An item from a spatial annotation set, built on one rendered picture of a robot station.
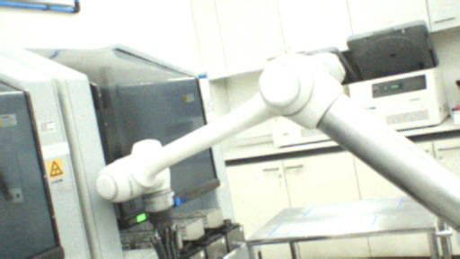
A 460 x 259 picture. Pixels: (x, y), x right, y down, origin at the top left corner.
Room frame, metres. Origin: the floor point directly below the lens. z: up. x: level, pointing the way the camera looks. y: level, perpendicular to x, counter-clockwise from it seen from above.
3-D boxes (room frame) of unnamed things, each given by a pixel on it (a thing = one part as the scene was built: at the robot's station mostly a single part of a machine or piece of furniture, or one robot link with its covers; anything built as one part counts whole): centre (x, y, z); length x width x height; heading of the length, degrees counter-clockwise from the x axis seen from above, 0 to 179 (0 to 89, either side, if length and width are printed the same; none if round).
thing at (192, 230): (1.99, 0.20, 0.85); 0.12 x 0.02 x 0.06; 152
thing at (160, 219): (1.68, 0.26, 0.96); 0.08 x 0.07 x 0.09; 152
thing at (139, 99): (2.04, 0.44, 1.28); 0.61 x 0.51 x 0.63; 152
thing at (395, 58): (3.86, -1.19, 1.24); 0.62 x 0.56 x 0.69; 153
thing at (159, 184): (1.67, 0.26, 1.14); 0.13 x 0.11 x 0.16; 156
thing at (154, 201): (1.68, 0.26, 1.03); 0.09 x 0.09 x 0.06
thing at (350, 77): (4.13, -0.67, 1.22); 0.62 x 0.56 x 0.64; 150
